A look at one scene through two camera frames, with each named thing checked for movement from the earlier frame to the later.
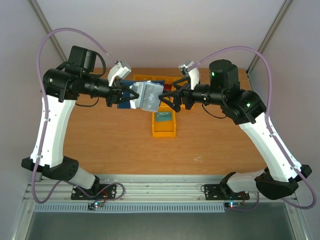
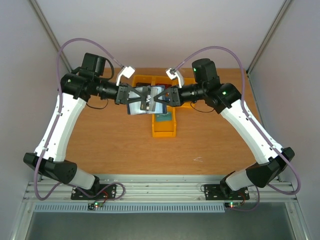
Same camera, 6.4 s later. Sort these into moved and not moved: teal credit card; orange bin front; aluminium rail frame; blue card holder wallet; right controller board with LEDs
Moved: blue card holder wallet
Not moved: right controller board with LEDs; aluminium rail frame; orange bin front; teal credit card
